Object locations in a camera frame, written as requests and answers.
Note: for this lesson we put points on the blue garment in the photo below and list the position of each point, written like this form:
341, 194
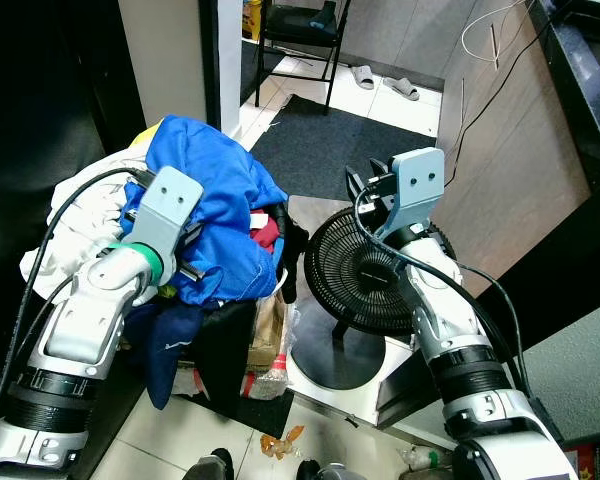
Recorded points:
215, 180

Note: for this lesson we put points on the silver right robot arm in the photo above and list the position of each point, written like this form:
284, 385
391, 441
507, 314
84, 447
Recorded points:
445, 320

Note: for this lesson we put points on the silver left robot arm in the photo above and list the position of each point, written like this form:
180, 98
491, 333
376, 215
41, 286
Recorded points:
80, 330

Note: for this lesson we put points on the dark grey floor mat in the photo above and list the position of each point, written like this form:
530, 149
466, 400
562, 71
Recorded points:
320, 150

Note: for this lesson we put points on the red garment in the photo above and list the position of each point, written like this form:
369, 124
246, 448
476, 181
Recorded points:
265, 232

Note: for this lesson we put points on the black floor fan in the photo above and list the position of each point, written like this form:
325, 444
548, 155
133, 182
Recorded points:
355, 280

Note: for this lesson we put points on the navy garment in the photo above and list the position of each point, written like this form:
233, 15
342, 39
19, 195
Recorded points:
170, 350

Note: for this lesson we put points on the black garment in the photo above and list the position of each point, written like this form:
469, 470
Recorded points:
225, 350

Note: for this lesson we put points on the black cloth strip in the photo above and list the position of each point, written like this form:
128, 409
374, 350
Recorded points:
294, 255

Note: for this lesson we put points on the brown paper bag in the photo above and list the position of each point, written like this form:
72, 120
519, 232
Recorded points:
270, 330

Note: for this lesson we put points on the grey slipper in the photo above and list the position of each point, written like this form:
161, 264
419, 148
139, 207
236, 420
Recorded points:
401, 90
363, 77

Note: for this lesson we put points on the yellow cloth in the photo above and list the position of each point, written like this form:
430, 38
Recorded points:
150, 133

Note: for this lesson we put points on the clear plastic bag red label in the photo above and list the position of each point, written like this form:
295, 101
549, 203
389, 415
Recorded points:
265, 380

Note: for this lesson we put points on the brown wooden cabinet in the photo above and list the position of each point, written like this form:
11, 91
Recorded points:
520, 150

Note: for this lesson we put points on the white low platform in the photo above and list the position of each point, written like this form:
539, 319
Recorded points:
310, 395

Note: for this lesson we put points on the black folding chair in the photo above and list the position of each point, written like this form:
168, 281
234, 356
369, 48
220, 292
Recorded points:
300, 25

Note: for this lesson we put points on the black door edge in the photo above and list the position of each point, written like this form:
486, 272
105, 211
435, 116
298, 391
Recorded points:
560, 270

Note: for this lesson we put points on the orange wrapper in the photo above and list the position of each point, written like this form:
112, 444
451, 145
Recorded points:
280, 445

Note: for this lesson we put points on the black robot left foot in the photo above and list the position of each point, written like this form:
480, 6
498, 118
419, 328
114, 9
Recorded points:
215, 467

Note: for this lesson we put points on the black robot foot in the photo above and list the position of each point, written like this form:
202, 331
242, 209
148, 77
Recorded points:
215, 467
330, 472

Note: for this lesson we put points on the yellow box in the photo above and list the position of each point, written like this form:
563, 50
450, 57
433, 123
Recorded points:
252, 18

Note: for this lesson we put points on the black appliance side panel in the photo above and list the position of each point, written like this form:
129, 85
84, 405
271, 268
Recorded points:
40, 80

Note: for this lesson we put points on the black kitchen counter top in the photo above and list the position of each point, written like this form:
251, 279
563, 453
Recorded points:
590, 90

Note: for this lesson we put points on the black robot right foot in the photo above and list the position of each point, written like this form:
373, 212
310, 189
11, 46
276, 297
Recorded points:
330, 472

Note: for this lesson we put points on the red printed tin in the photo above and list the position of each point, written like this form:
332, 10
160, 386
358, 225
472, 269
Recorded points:
595, 462

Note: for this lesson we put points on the clear plastic bottle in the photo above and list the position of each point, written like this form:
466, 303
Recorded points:
425, 458

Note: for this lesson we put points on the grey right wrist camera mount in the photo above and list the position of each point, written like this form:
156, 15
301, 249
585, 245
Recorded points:
420, 180

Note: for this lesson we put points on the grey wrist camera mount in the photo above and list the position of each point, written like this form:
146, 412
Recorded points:
165, 205
420, 180

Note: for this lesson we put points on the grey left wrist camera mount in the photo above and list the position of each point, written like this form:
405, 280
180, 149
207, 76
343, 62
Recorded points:
165, 205

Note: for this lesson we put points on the white door frame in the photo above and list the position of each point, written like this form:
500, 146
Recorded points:
230, 70

